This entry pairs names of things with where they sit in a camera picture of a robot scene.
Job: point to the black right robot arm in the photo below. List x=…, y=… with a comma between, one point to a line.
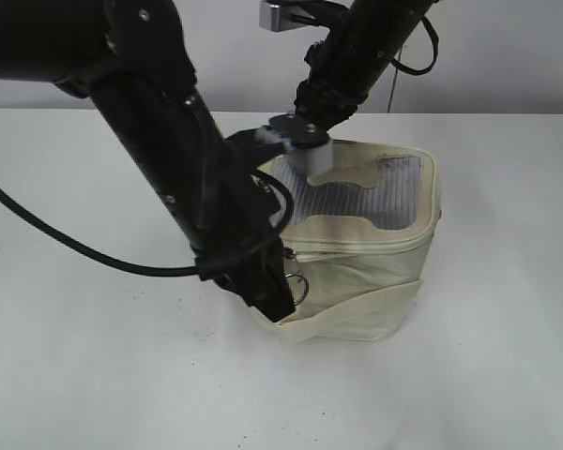
x=363, y=39

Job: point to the right gripper finger foam pad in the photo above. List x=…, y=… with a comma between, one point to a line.
x=312, y=161

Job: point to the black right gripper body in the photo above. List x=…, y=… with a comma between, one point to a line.
x=299, y=132

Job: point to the cream zippered bag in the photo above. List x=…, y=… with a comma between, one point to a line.
x=358, y=241

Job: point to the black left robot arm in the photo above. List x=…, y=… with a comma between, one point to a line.
x=129, y=58

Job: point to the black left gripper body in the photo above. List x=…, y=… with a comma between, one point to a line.
x=257, y=278

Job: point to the silver camera mount bracket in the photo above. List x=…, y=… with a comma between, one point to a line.
x=282, y=16

